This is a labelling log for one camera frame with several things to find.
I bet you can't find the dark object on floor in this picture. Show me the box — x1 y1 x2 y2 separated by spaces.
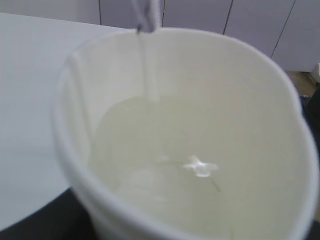
306 86 320 142

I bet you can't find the white paper cup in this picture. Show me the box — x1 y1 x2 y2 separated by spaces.
52 28 320 240

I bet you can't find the white object at wall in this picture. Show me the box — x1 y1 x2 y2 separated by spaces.
310 63 320 83

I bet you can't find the clear green-label water bottle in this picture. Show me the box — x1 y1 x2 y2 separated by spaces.
131 0 162 34

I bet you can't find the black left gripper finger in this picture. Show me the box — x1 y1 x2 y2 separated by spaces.
0 189 97 240

